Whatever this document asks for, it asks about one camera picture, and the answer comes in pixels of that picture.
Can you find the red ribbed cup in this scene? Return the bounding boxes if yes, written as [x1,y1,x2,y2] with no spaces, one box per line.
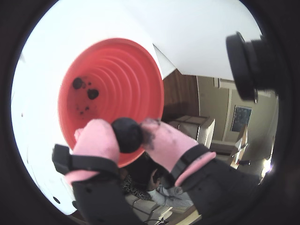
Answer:
[57,37,165,168]

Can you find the black camera module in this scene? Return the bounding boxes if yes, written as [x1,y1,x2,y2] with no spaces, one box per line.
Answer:
[225,31,281,103]

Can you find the dark wall poster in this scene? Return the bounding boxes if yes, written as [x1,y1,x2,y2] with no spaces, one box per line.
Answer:
[231,105,253,132]

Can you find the pink foam gripper finger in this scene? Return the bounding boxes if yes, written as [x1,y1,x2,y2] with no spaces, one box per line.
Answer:
[140,118,262,225]
[52,118,147,225]

